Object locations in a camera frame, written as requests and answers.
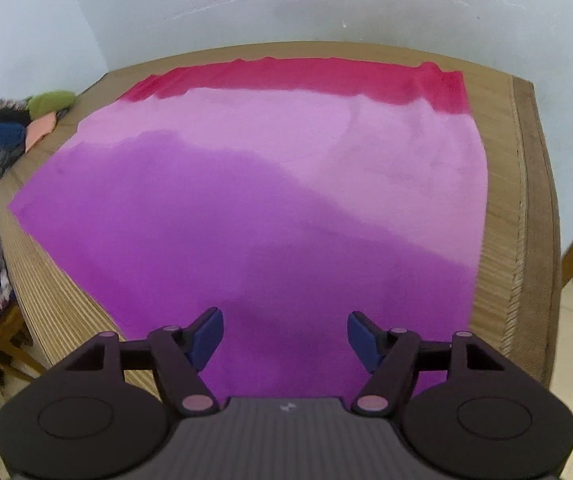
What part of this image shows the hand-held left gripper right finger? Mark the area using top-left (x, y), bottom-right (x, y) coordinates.
top-left (347, 311), bottom-right (506, 415)

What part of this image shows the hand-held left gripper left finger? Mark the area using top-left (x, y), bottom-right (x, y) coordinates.
top-left (65, 306), bottom-right (225, 416)

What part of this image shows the purple pink red gradient cloth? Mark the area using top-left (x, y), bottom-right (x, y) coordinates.
top-left (7, 57), bottom-right (490, 402)

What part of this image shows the wooden chair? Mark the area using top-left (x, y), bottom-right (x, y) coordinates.
top-left (0, 304), bottom-right (48, 387)

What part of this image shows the bamboo mat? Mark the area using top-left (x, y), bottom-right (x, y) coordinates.
top-left (0, 40), bottom-right (535, 403)

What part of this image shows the dark patterned cloth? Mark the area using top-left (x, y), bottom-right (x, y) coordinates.
top-left (0, 97), bottom-right (33, 181)

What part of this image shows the blue cloth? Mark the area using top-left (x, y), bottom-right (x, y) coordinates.
top-left (0, 121), bottom-right (30, 160)

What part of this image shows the wooden bed frame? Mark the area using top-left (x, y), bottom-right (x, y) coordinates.
top-left (504, 75), bottom-right (563, 392)

